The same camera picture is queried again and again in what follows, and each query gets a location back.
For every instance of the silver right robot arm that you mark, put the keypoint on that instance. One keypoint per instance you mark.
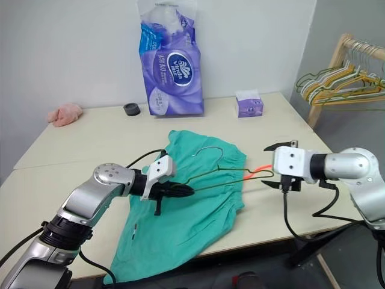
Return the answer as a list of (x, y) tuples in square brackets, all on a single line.
[(355, 171)]

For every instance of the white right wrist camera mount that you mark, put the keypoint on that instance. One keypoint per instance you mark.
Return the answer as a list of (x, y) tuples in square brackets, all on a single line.
[(290, 164)]

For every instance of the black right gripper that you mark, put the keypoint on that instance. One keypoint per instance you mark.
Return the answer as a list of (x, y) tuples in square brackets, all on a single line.
[(290, 184)]

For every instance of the wooden clothes rack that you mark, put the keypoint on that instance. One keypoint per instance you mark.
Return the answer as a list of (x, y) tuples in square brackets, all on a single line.
[(337, 54)]

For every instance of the dark rounded shape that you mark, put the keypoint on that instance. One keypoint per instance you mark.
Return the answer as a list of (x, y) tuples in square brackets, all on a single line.
[(245, 280)]

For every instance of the large purple tissue pack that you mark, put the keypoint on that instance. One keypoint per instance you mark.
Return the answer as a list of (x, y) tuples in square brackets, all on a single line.
[(171, 75)]

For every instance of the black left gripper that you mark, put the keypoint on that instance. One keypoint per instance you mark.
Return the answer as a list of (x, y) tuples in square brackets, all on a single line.
[(159, 191)]

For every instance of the green shorts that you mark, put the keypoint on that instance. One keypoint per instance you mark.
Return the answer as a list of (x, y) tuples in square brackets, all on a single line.
[(186, 222)]

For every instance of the black table leg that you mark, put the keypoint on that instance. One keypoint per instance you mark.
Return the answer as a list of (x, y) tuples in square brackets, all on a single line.
[(319, 244)]

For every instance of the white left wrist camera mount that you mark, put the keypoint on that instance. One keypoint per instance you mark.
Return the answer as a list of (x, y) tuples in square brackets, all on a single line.
[(159, 168)]

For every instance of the small purple tissue pack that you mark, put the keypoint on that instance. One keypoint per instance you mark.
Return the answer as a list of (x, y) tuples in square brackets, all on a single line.
[(249, 105)]

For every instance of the black round cap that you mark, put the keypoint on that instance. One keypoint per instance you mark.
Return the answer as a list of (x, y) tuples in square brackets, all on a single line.
[(131, 110)]

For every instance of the pink cloth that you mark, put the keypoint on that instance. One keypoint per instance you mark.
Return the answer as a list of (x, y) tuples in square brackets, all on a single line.
[(66, 114)]

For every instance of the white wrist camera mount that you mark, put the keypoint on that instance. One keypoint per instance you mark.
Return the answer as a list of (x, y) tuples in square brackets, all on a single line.
[(159, 168), (290, 164)]

